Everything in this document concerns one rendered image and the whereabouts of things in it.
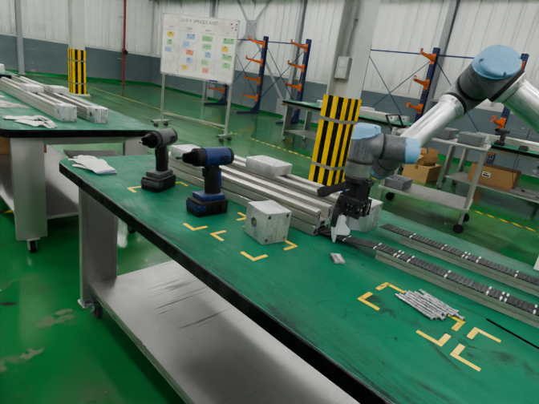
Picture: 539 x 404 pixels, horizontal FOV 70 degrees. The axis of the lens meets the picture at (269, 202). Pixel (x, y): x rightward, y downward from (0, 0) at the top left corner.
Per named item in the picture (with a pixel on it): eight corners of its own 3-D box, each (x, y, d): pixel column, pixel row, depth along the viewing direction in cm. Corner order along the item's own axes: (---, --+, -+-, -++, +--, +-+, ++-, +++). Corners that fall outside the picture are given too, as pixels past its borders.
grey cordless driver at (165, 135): (177, 186, 150) (181, 130, 143) (147, 199, 131) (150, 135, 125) (160, 181, 151) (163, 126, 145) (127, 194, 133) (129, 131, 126)
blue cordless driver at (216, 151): (230, 212, 130) (237, 149, 123) (178, 222, 117) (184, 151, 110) (217, 205, 135) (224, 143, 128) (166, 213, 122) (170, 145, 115)
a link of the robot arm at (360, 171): (342, 159, 112) (354, 158, 118) (338, 175, 113) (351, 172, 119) (365, 166, 107) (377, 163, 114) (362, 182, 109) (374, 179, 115)
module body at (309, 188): (354, 218, 143) (359, 196, 141) (342, 224, 136) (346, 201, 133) (209, 164, 189) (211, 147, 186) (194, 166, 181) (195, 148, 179)
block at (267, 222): (293, 240, 116) (297, 210, 113) (261, 244, 110) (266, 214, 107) (273, 227, 124) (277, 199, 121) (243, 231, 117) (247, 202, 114)
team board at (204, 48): (149, 127, 701) (155, 10, 640) (167, 125, 745) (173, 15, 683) (220, 143, 647) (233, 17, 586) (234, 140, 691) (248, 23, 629)
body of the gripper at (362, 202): (357, 222, 112) (366, 182, 108) (331, 212, 117) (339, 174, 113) (368, 217, 118) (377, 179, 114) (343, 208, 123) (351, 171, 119)
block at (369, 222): (379, 225, 140) (386, 200, 137) (364, 232, 131) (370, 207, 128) (358, 217, 145) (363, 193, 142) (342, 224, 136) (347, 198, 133)
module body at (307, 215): (328, 229, 129) (333, 205, 126) (312, 236, 121) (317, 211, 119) (178, 167, 174) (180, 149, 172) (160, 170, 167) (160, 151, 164)
